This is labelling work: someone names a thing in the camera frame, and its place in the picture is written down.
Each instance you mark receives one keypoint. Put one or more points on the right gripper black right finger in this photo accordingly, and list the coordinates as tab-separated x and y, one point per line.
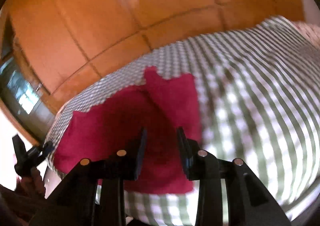
248	200

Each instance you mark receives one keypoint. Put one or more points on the red small garment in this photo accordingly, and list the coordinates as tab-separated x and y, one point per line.
159	106

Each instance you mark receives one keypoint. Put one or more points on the glass door with frame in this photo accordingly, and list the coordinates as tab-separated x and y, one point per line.
20	89

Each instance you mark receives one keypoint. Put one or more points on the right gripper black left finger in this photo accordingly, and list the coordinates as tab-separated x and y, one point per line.
92	193

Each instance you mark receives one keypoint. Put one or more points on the person's left hand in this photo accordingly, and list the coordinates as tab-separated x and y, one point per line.
32	186

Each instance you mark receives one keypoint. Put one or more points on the floral pink pillow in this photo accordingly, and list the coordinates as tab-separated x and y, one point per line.
310	31

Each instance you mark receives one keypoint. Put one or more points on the green white checkered bedsheet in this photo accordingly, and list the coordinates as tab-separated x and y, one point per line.
258	95

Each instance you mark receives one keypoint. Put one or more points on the brown wooden wardrobe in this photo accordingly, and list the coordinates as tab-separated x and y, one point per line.
70	44

